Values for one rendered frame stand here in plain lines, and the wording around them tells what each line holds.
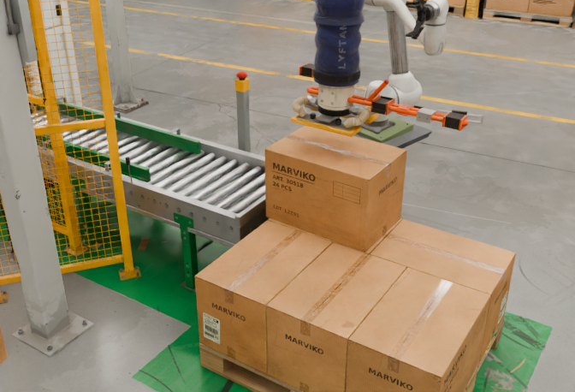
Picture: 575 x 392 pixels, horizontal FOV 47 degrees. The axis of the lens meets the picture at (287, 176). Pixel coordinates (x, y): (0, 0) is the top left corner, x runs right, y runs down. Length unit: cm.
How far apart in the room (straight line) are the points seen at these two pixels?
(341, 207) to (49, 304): 158
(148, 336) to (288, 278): 95
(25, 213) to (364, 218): 160
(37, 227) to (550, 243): 312
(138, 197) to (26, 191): 79
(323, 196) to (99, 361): 140
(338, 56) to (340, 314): 115
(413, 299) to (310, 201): 73
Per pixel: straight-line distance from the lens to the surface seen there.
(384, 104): 307
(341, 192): 317
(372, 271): 313
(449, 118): 298
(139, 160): 427
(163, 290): 396
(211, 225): 356
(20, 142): 323
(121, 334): 371
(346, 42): 306
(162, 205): 377
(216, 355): 332
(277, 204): 344
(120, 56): 653
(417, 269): 318
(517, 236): 464
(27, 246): 343
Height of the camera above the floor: 234
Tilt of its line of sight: 27 degrees down
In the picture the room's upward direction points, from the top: straight up
